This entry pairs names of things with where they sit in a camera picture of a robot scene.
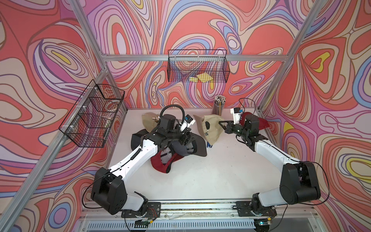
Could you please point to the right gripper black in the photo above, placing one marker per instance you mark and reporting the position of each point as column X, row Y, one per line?
column 228, row 128

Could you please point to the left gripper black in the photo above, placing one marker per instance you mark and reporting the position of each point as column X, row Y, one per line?
column 184, row 139

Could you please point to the dark grey cap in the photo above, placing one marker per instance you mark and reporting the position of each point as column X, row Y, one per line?
column 136, row 138
column 196, row 147

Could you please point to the beige cap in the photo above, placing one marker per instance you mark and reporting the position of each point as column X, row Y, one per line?
column 209, row 127
column 150, row 120

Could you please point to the dark red cap front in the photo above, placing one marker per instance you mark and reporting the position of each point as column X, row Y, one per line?
column 163, row 161

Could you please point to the dark red cap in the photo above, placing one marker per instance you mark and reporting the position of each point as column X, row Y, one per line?
column 163, row 161
column 263, row 122

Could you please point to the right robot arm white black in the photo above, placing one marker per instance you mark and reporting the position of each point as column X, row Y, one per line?
column 298, row 183

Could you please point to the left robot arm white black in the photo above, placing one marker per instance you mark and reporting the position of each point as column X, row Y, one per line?
column 108, row 189

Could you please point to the pencil cup with pencils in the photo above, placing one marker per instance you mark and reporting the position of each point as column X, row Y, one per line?
column 218, row 106

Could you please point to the yellow sticky notes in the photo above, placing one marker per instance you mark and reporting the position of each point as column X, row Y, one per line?
column 203, row 77

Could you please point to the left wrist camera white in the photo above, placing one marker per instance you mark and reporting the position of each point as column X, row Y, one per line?
column 187, row 122

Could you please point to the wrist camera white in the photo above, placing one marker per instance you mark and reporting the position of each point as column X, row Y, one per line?
column 187, row 122
column 236, row 113

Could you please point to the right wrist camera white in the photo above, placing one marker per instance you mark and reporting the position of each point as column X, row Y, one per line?
column 236, row 113

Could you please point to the black wire basket back wall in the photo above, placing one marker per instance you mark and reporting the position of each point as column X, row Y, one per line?
column 184, row 63

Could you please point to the black wire basket wall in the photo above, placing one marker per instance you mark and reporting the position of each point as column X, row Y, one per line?
column 184, row 63
column 89, row 122

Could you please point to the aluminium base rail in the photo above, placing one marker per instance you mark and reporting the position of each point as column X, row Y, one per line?
column 221, row 215

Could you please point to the black wire basket left wall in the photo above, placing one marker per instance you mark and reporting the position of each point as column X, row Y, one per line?
column 89, row 122

